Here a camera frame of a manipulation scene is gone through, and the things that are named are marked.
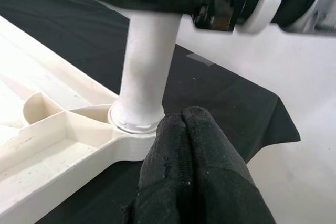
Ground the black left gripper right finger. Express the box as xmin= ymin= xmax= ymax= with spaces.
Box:
xmin=181 ymin=105 xmax=276 ymax=224

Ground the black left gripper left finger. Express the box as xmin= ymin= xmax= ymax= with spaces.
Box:
xmin=125 ymin=112 xmax=196 ymax=224

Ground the white plastic table leg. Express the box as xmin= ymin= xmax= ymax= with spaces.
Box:
xmin=109 ymin=8 xmax=182 ymax=134

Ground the white plastic children table top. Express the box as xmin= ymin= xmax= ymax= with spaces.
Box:
xmin=0 ymin=15 xmax=169 ymax=219

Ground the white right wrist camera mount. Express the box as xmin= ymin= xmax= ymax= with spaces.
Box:
xmin=233 ymin=0 xmax=292 ymax=35

